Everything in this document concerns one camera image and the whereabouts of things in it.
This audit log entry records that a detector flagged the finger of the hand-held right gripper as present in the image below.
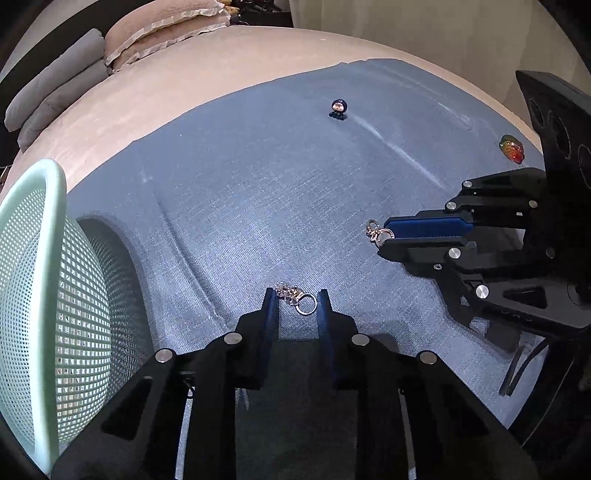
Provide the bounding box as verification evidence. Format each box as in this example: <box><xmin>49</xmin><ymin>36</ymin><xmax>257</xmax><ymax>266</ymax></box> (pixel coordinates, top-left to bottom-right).
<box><xmin>378</xmin><ymin>235</ymin><xmax>591</xmax><ymax>354</ymax></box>
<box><xmin>382</xmin><ymin>167</ymin><xmax>550</xmax><ymax>241</ymax></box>

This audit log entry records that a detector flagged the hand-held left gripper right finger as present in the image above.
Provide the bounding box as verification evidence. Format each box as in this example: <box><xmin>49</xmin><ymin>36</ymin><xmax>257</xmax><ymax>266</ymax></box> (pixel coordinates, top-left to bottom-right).
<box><xmin>316</xmin><ymin>288</ymin><xmax>541</xmax><ymax>480</ymax></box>

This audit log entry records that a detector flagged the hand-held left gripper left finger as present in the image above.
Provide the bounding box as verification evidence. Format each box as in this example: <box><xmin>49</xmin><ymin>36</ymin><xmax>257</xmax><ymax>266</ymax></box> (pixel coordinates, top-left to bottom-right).
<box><xmin>51</xmin><ymin>287</ymin><xmax>282</xmax><ymax>480</ymax></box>

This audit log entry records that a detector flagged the silver keyring chain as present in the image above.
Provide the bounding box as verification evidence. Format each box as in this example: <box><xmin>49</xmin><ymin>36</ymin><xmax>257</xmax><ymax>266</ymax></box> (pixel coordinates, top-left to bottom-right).
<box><xmin>274</xmin><ymin>284</ymin><xmax>318</xmax><ymax>316</ymax></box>

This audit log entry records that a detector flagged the silver keychain clasp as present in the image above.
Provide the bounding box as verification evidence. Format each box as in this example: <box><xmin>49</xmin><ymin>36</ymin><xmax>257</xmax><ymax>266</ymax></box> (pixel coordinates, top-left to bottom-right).
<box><xmin>367</xmin><ymin>220</ymin><xmax>393</xmax><ymax>245</ymax></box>

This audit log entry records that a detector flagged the mint green plastic basket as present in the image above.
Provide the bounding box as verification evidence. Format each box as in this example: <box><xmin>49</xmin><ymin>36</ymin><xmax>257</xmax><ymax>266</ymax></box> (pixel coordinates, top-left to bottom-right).
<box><xmin>0</xmin><ymin>158</ymin><xmax>155</xmax><ymax>476</ymax></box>

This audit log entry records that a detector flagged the blue cloth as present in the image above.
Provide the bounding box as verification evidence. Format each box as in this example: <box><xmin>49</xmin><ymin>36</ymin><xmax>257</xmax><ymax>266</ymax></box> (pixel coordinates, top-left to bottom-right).
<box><xmin>65</xmin><ymin>58</ymin><xmax>550</xmax><ymax>480</ymax></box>

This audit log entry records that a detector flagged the cream curtain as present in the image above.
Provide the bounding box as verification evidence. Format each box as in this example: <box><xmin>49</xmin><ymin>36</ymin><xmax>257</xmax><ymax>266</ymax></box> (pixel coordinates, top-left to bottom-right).
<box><xmin>291</xmin><ymin>0</ymin><xmax>591</xmax><ymax>116</ymax></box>

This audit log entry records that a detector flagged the beige bedspread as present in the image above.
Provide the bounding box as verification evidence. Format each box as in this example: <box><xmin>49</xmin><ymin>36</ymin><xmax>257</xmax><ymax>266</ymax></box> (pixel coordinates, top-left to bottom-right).
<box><xmin>0</xmin><ymin>25</ymin><xmax>546</xmax><ymax>213</ymax></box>

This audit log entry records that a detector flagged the black nightstand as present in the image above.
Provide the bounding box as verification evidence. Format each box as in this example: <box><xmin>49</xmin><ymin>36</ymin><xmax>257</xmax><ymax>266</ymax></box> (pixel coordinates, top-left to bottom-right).
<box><xmin>228</xmin><ymin>0</ymin><xmax>294</xmax><ymax>27</ymax></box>

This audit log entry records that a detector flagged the grey pillow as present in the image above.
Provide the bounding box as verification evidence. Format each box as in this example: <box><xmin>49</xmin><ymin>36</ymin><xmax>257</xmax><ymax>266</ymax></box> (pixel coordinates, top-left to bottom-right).
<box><xmin>4</xmin><ymin>28</ymin><xmax>106</xmax><ymax>132</ymax></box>
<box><xmin>18</xmin><ymin>60</ymin><xmax>110</xmax><ymax>151</ymax></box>

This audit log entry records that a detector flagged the pink ruffled pillow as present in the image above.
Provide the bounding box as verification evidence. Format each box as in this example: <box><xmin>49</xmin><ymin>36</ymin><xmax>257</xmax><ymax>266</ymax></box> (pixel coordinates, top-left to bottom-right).
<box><xmin>108</xmin><ymin>9</ymin><xmax>232</xmax><ymax>70</ymax></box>
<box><xmin>104</xmin><ymin>0</ymin><xmax>223</xmax><ymax>56</ymax></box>

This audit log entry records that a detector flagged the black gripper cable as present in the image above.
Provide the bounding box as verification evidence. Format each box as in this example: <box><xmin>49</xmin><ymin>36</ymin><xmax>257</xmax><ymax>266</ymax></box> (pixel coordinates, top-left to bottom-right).
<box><xmin>499</xmin><ymin>336</ymin><xmax>551</xmax><ymax>398</ymax></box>

